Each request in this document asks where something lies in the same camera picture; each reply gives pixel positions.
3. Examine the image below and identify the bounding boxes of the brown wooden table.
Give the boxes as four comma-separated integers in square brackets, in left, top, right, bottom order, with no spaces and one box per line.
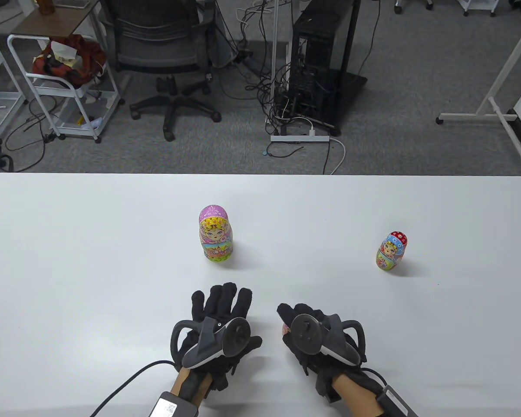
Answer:
[12,0,101,38]

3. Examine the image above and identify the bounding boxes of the black controller on glove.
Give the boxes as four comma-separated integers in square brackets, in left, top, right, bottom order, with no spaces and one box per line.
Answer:
[290,314,368,366]
[171,317,251,370]

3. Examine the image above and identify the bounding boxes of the white wire cart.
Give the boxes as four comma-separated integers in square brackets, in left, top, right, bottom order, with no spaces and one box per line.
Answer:
[7,34,126,144]

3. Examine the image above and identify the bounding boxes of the white cable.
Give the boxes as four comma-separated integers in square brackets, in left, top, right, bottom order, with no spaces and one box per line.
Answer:
[302,116,347,175]

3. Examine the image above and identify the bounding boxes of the black office chair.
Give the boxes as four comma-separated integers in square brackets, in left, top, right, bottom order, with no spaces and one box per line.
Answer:
[100,0,223,142]

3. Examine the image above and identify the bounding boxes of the white stand frame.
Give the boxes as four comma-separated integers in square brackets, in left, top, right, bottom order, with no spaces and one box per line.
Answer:
[436,12,521,126]

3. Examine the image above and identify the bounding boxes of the black controller on right glove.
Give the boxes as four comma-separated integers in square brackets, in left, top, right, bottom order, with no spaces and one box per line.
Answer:
[290,314,368,366]

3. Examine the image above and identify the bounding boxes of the red patterned cloth bag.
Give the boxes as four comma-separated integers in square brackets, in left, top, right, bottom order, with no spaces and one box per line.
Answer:
[32,35,108,88]

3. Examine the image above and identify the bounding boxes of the small red blue nesting doll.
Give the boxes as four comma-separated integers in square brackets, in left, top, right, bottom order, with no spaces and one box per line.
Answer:
[376,231,408,271]

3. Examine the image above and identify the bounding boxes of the white metal pole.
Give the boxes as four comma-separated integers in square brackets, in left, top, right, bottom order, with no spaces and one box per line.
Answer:
[265,0,283,136]

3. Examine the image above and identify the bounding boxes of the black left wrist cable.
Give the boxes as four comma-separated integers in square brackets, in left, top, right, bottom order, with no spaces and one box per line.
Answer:
[89,360,177,417]

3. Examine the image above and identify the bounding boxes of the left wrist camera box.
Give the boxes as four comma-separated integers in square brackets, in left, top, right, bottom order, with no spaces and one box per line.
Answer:
[145,391,199,417]

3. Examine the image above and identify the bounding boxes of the large pink nesting doll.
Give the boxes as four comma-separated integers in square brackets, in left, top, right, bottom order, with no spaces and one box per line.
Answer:
[198,205,234,263]

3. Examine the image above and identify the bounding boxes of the person's right hand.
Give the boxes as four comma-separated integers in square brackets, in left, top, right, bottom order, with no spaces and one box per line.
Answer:
[277,303,368,405]

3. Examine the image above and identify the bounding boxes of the white power strip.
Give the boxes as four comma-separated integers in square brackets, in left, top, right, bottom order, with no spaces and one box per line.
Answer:
[270,134,330,143]

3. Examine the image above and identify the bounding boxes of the person's left forearm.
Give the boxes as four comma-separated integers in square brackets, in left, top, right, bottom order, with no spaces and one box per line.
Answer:
[170,367,214,410]

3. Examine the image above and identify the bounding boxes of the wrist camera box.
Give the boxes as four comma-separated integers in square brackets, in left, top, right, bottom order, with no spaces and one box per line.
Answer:
[375,384,422,417]
[145,391,199,417]

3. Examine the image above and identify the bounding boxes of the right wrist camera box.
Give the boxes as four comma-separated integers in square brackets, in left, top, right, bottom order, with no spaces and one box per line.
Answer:
[375,384,422,417]

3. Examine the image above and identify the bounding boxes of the black controller on left glove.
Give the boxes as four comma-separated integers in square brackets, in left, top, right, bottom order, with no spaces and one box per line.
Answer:
[171,317,251,370]

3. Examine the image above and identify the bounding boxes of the black floor cable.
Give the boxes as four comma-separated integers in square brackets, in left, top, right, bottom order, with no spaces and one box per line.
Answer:
[4,93,59,172]

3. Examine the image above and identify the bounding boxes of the person's right forearm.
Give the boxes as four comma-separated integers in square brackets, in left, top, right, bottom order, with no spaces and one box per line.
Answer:
[332,374,385,417]

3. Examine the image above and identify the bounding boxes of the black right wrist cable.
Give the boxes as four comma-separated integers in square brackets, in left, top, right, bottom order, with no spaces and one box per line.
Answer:
[359,367,389,388]

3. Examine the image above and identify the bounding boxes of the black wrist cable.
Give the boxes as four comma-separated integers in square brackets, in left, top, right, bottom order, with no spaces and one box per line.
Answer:
[359,367,389,388]
[89,360,177,417]

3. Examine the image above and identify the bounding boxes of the person's left hand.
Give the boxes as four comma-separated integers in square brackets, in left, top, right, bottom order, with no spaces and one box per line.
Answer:
[171,282,263,391]

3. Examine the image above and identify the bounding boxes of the black computer tower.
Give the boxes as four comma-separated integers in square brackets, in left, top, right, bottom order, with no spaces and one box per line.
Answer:
[274,0,368,136]

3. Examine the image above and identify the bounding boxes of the tangle of black cables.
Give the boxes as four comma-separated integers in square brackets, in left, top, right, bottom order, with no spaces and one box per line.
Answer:
[232,0,300,135]

